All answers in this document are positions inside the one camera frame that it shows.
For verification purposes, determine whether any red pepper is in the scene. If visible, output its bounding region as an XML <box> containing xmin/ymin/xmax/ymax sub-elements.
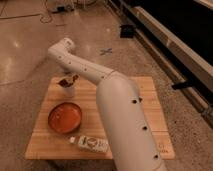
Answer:
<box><xmin>58</xmin><ymin>75</ymin><xmax>79</xmax><ymax>88</ymax></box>

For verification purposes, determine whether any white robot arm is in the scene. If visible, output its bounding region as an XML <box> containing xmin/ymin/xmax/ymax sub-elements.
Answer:
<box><xmin>47</xmin><ymin>38</ymin><xmax>168</xmax><ymax>171</ymax></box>

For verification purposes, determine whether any white ceramic cup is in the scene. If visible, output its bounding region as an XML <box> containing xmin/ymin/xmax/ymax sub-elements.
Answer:
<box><xmin>63</xmin><ymin>85</ymin><xmax>75</xmax><ymax>98</ymax></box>

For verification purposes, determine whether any orange plate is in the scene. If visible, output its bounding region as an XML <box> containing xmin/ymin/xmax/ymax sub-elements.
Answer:
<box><xmin>48</xmin><ymin>102</ymin><xmax>82</xmax><ymax>134</ymax></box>

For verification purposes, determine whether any black box on floor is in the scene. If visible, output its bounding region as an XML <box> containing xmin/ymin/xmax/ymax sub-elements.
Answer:
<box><xmin>120</xmin><ymin>25</ymin><xmax>134</xmax><ymax>38</ymax></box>

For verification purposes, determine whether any white plastic bottle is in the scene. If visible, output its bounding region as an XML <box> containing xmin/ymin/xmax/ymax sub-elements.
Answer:
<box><xmin>69</xmin><ymin>135</ymin><xmax>109</xmax><ymax>153</ymax></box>

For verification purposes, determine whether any wooden table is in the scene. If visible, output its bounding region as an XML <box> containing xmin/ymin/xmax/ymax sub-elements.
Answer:
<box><xmin>25</xmin><ymin>76</ymin><xmax>175</xmax><ymax>160</ymax></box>

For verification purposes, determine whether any black wall bracket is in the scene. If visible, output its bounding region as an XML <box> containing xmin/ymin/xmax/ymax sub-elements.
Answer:
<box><xmin>172</xmin><ymin>81</ymin><xmax>193</xmax><ymax>90</ymax></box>

